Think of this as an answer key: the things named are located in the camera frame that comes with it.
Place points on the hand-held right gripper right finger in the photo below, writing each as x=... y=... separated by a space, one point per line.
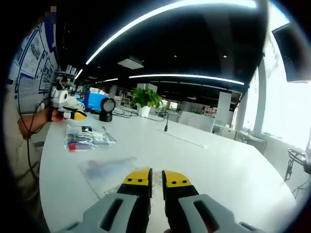
x=184 y=201

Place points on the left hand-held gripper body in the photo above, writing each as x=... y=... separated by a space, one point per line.
x=59 y=98

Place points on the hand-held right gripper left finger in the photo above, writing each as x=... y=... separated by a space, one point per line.
x=132 y=201

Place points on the stack of sheet goods packets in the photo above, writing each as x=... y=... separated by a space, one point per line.
x=92 y=138

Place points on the clear red-label sheet goods packet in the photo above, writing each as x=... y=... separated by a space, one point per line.
x=80 y=146

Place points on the clear printed sheet goods packet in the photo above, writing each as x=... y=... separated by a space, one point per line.
x=104 y=170

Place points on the person's left hand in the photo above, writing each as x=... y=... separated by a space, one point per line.
x=57 y=116

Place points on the white and blue device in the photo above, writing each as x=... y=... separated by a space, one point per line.
x=75 y=103

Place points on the black flat box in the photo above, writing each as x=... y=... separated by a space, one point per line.
x=96 y=111

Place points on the blue plastic box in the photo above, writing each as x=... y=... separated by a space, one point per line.
x=93 y=100

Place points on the black round barcode scanner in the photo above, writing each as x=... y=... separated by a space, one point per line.
x=105 y=117

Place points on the white shelf with boxes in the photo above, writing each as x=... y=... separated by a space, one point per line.
x=69 y=70

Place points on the white table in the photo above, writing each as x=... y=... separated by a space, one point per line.
x=218 y=170

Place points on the green potted plant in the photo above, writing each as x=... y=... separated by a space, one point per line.
x=145 y=97

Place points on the ceiling air vent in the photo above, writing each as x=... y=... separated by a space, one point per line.
x=130 y=62

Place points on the white low cabinet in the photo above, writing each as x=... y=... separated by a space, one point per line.
x=196 y=121

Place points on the person's beige clothing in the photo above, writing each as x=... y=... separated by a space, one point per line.
x=22 y=182

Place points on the white square pillar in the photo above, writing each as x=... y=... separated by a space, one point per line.
x=224 y=106

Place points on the long ceiling light strip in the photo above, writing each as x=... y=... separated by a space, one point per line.
x=187 y=76
x=206 y=4

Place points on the blue white wall poster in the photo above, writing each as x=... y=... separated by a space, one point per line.
x=29 y=58

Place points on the black wall monitor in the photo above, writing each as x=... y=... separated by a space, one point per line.
x=294 y=55

